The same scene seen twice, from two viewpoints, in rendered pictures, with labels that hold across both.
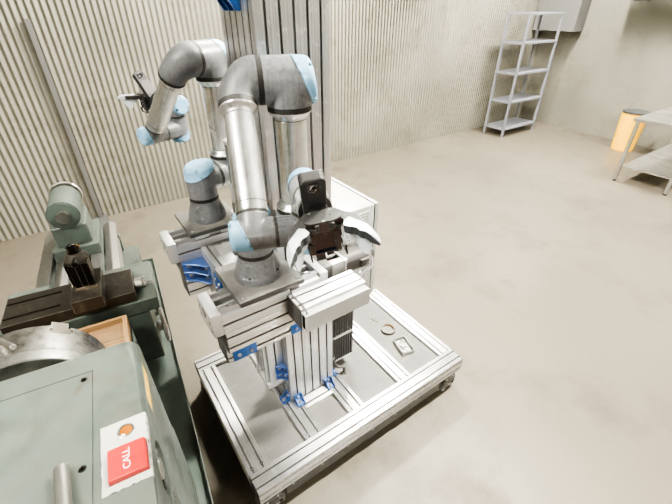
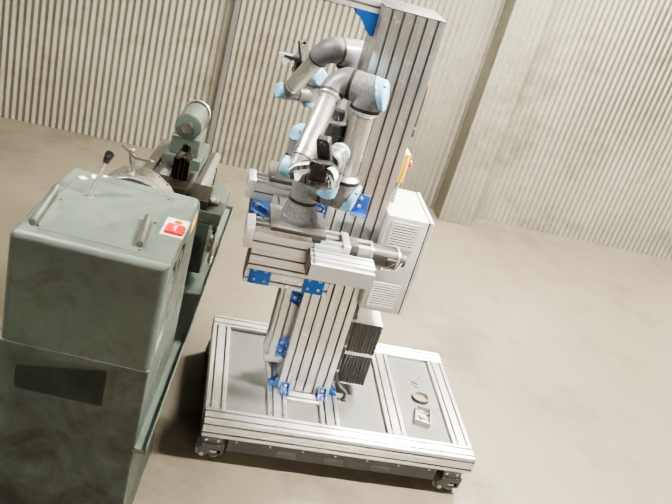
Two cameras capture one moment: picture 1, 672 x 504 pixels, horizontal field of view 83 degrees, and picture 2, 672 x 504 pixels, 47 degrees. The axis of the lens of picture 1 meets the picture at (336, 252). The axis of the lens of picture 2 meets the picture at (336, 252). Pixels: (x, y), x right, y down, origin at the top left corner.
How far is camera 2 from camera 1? 1.88 m
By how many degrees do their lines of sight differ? 21
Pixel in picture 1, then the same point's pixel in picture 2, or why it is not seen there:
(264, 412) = (248, 381)
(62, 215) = (188, 126)
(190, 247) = (265, 190)
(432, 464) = not seen: outside the picture
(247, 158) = (315, 125)
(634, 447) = not seen: outside the picture
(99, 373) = (176, 201)
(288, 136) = (354, 125)
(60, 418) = (152, 205)
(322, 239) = (316, 173)
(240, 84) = (335, 82)
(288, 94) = (362, 99)
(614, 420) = not seen: outside the picture
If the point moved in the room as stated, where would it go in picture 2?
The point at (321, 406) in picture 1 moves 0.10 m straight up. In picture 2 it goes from (300, 407) to (305, 390)
